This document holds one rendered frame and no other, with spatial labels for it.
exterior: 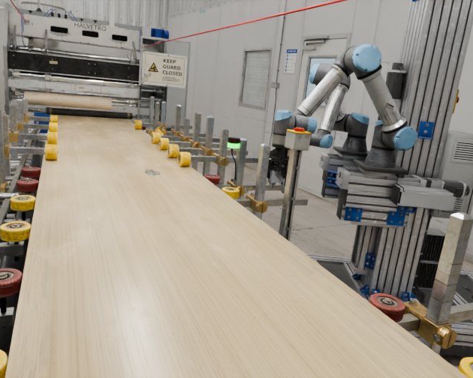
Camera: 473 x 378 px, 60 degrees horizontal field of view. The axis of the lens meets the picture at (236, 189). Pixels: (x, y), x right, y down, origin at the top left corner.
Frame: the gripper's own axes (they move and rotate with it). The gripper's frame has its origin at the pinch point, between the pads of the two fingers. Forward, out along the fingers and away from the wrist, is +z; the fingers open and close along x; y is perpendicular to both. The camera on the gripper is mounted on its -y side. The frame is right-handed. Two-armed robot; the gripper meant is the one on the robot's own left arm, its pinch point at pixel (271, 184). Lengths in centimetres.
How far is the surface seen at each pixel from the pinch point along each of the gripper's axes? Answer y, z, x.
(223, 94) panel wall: -481, -26, 387
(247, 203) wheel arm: -2.5, 8.3, -12.5
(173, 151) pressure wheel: -77, -2, -4
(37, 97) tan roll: -296, -15, -9
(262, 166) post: 2.8, -10.5, -10.9
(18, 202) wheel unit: -23, 2, -104
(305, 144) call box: 29.9, -25.0, -17.7
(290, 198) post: 27.4, -3.1, -19.7
